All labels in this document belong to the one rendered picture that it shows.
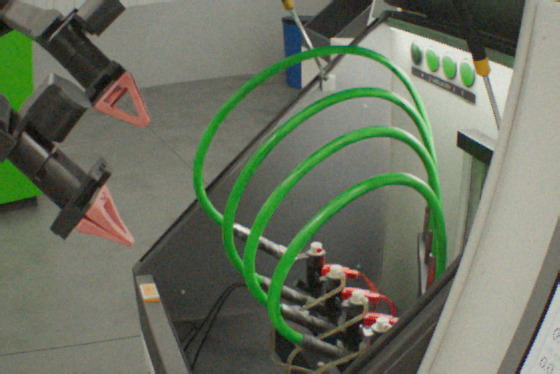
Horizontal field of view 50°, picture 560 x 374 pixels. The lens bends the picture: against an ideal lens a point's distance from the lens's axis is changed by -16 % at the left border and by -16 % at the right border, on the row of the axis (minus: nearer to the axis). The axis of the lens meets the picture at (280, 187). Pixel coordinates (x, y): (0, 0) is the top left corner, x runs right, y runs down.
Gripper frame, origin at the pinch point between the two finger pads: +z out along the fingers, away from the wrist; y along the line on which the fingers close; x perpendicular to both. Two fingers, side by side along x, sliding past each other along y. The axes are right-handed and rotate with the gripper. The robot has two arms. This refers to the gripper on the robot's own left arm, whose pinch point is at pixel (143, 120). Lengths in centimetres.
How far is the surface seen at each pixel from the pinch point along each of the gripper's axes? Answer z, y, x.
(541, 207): 33, -43, -22
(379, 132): 22.2, -15.4, -19.3
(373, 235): 49, 44, -13
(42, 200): -35, 339, 108
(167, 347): 27.0, 9.1, 25.4
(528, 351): 41, -46, -11
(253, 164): 14.7, -8.9, -6.1
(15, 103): -89, 305, 69
